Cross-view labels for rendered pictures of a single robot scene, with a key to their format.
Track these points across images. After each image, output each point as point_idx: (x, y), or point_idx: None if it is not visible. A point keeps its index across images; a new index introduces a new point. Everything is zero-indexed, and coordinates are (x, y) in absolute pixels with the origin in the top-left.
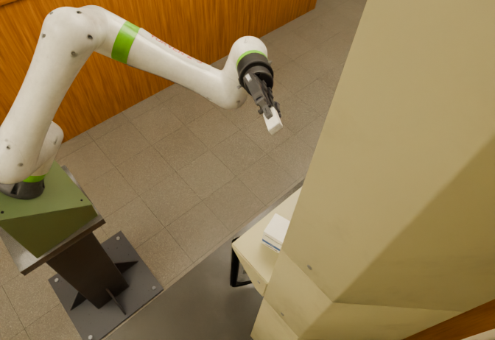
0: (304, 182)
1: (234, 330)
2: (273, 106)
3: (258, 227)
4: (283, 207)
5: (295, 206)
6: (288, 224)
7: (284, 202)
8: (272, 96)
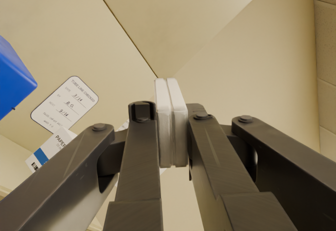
0: (248, 3)
1: None
2: (157, 134)
3: None
4: (15, 185)
5: (224, 26)
6: (72, 135)
7: (5, 187)
8: (125, 200)
